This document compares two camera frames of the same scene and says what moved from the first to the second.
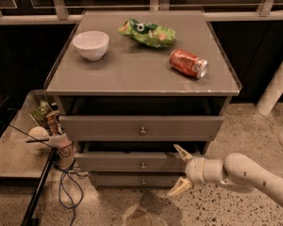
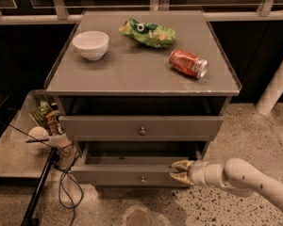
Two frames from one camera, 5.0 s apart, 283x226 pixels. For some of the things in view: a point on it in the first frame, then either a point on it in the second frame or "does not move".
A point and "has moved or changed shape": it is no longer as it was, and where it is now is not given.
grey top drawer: [138, 128] does not move
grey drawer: [128, 162] has moved or changed shape
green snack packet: [41, 112] does not move
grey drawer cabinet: [139, 92] does not move
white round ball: [38, 133] does not move
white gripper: [194, 170] -> [198, 172]
